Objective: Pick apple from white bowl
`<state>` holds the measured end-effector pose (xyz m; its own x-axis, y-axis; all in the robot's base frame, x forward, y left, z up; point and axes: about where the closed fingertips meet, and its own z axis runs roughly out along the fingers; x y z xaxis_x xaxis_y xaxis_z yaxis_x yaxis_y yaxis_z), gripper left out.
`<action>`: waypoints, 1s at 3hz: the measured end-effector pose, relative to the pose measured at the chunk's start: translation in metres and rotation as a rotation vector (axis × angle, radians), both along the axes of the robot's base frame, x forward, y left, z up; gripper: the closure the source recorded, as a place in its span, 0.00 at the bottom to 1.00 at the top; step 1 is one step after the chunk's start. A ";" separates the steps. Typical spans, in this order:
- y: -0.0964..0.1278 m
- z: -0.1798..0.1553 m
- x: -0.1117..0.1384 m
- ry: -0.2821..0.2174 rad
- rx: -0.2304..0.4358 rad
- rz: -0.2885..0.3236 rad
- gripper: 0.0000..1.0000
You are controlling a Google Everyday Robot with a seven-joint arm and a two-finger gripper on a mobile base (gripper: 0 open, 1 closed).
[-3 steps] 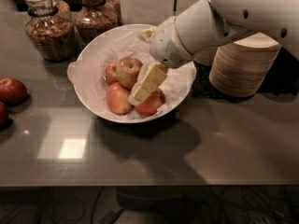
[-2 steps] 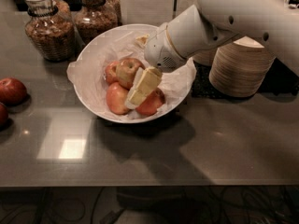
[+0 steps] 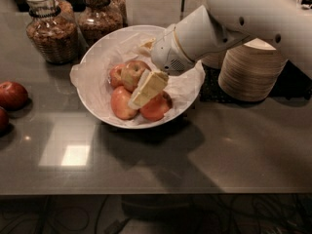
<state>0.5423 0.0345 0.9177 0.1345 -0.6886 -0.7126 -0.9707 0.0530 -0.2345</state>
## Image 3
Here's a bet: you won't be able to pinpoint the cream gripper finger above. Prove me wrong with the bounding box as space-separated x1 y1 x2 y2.
136 38 155 57
128 70 169 109

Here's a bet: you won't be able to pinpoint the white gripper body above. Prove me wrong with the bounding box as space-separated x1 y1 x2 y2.
150 24 195 76

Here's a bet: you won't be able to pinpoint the red-green apple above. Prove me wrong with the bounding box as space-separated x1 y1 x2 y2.
121 60 150 92

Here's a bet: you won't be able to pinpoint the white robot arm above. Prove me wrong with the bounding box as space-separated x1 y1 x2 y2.
151 0 312 102

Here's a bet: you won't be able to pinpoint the front right apple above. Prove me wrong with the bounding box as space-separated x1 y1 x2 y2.
139 91 173 122

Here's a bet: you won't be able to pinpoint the white bowl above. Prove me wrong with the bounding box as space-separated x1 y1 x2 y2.
75 24 204 130

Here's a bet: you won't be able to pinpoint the front left apple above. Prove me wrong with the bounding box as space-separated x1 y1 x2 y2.
110 86 137 120

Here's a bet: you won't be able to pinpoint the back left apple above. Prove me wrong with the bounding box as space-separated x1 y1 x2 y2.
109 63 125 88

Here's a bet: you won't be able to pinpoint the red apple on table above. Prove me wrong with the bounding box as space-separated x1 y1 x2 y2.
0 81 28 111

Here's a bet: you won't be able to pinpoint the red apple at edge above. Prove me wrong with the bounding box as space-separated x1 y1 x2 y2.
0 107 9 134

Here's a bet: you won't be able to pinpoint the rear stack paper bowls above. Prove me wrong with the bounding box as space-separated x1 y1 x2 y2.
201 51 226 69

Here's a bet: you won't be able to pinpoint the stack paper bowls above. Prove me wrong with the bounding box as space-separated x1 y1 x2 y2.
218 39 288 102
201 51 226 69

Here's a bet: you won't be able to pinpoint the right glass granola jar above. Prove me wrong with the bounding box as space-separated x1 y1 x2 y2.
77 0 123 46

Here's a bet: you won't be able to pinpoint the glass granola jar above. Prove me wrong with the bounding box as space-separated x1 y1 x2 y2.
77 0 123 46
25 0 78 64

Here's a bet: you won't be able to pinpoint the white paper liner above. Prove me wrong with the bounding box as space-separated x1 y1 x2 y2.
69 31 206 127

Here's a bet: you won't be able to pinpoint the front stack paper bowls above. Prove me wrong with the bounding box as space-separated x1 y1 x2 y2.
218 39 288 102

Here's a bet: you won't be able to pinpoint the left glass granola jar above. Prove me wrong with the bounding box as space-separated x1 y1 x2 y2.
25 0 78 64

